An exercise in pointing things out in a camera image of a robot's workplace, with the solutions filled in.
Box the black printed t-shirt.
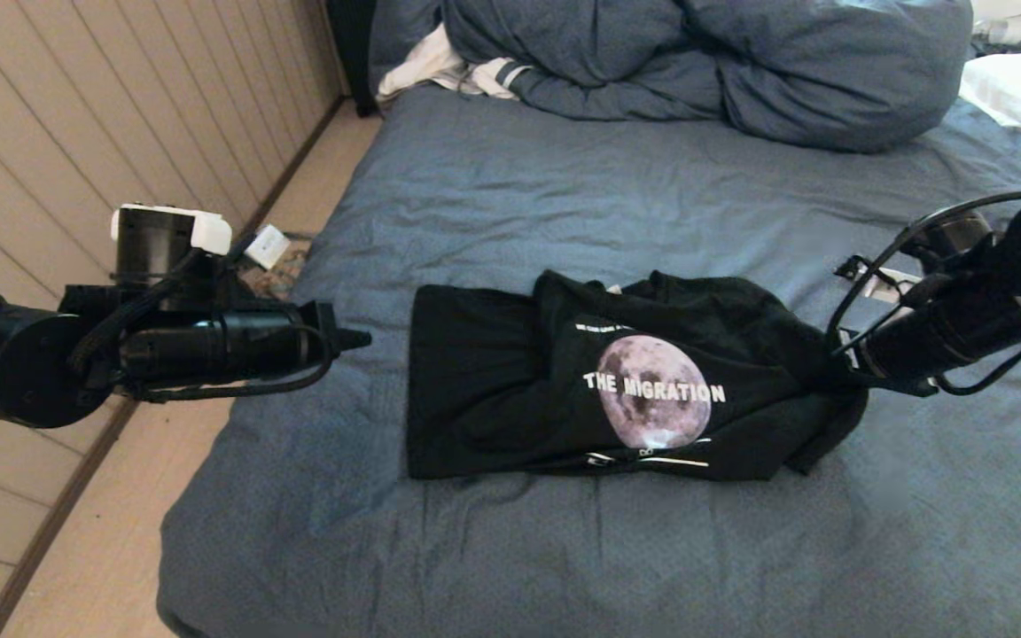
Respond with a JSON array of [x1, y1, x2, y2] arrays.
[[406, 270, 869, 482]]

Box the black bedside furniture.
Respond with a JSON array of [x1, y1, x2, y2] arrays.
[[326, 0, 380, 116]]

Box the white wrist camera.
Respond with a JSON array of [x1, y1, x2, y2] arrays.
[[245, 223, 292, 271], [834, 257, 924, 351]]

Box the crumpled blue duvet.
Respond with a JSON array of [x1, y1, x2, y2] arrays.
[[369, 0, 974, 153]]

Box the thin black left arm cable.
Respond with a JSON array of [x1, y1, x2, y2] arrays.
[[0, 291, 336, 404]]

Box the black left camera bracket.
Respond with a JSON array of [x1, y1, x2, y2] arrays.
[[209, 232, 259, 307]]

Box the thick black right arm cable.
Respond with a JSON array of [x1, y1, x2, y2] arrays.
[[825, 188, 1021, 397]]

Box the blue bed sheet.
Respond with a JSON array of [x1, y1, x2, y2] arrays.
[[156, 80, 1021, 638]]

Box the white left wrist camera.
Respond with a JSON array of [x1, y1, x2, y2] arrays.
[[245, 223, 292, 271]]

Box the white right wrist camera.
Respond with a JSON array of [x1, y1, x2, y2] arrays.
[[834, 257, 924, 351]]

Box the white striped garment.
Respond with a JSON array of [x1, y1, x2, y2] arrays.
[[376, 22, 531, 100]]

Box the green patterned slippers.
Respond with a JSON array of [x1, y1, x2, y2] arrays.
[[240, 235, 312, 302]]

